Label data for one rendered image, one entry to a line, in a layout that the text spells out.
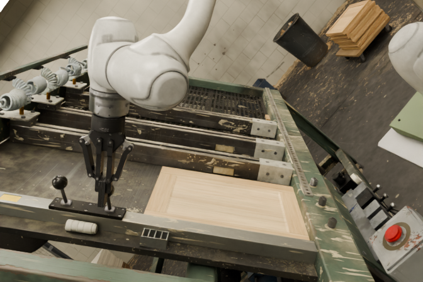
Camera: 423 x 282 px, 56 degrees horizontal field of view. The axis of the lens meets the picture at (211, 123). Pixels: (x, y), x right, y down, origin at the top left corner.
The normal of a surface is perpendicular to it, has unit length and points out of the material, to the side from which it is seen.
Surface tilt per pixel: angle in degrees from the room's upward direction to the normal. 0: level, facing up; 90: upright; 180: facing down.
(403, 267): 90
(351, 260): 59
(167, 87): 124
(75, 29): 90
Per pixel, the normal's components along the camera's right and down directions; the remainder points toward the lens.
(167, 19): 0.07, 0.18
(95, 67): -0.73, 0.14
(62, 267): 0.15, -0.94
